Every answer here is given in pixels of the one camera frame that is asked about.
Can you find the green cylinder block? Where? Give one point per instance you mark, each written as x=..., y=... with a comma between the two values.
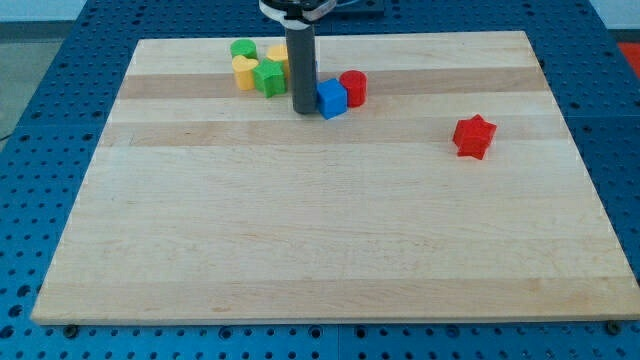
x=244, y=47

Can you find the green star block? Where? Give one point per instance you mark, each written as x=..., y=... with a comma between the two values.
x=269, y=78

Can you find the wooden board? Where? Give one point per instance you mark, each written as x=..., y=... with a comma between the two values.
x=204, y=204

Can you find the red cylinder block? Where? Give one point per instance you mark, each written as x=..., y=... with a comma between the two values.
x=355, y=84

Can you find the red star block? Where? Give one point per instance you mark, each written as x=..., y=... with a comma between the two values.
x=473, y=137

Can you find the blue cube block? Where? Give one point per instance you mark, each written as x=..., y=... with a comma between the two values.
x=331, y=98

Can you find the yellow block behind rod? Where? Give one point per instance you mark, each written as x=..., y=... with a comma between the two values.
x=279, y=53

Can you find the yellow heart block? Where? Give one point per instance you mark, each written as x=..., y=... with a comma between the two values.
x=243, y=71

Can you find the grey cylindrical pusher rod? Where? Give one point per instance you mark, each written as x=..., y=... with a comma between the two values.
x=300, y=42

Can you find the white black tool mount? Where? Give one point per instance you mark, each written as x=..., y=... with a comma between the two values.
x=304, y=11

